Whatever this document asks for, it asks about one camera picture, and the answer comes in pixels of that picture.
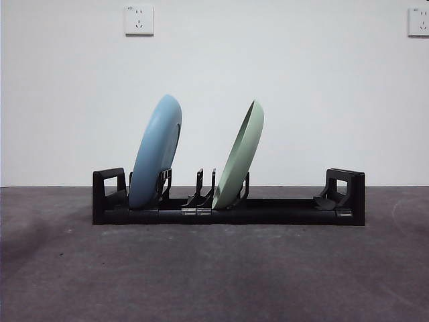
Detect green round plate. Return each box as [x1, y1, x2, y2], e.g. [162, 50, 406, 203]
[211, 99, 265, 209]

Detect white wall socket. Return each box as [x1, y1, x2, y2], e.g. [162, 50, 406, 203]
[407, 7, 429, 38]
[125, 5, 155, 37]

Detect black plastic plate rack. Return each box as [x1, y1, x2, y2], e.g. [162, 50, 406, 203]
[91, 167, 366, 226]

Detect blue round plate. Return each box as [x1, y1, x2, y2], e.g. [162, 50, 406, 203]
[128, 94, 184, 209]

